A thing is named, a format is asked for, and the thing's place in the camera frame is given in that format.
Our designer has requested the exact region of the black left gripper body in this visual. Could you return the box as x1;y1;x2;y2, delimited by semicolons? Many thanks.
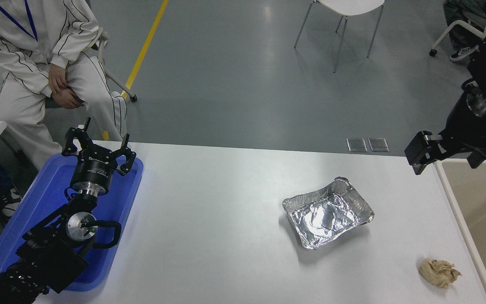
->
71;148;117;187

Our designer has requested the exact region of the large pale bin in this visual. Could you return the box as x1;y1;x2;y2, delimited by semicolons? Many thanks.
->
434;158;486;304

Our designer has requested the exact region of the metal floor plate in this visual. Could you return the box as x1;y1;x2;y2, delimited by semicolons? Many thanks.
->
346;138;368;153
368;138;390;152

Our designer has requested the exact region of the blue plastic tray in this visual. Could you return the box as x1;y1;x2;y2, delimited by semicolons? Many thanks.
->
0;153;144;293

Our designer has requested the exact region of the foil tray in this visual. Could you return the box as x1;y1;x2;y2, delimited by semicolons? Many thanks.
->
282;176;375;250

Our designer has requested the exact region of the white chair with metal legs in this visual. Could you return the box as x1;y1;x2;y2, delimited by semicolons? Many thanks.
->
294;0;385;73

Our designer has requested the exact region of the person's right hand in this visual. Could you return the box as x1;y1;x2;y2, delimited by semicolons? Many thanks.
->
51;88;84;109

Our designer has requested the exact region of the person's left hand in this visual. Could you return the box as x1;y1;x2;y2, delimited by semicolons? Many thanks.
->
48;65;71;97

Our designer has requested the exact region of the crumpled tan paper ball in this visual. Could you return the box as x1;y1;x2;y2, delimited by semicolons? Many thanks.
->
419;258;462;289

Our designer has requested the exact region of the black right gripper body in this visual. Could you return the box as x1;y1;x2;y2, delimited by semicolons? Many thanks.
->
440;93;486;151

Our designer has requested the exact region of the white chair with casters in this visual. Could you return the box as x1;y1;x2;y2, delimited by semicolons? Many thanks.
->
429;15;486;57

